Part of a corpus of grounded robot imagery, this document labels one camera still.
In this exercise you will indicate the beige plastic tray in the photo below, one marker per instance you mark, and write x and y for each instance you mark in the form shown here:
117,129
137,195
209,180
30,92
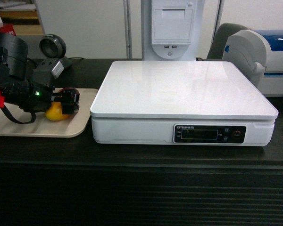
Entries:
42,127

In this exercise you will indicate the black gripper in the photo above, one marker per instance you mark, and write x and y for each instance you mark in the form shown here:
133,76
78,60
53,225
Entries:
35,94

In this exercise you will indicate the white checkout scale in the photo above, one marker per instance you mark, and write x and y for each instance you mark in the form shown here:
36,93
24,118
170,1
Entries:
180,103

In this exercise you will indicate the white POS terminal stand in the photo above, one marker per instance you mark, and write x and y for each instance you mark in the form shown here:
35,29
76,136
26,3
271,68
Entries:
170,29

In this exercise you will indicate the dark red mango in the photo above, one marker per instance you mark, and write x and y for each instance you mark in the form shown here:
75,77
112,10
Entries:
54,113

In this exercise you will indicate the black checkout counter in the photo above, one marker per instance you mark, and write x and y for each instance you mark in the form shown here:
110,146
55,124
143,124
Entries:
78,182

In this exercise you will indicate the grey office chair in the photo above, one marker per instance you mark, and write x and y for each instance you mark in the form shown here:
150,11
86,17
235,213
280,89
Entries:
219,41

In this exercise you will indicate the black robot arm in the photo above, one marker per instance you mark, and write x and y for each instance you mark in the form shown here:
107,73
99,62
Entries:
13,59

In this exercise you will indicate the white blue label printer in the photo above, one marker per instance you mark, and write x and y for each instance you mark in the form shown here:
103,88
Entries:
258,54

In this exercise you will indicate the grey barcode scanner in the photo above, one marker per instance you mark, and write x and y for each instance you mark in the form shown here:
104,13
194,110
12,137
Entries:
53,46

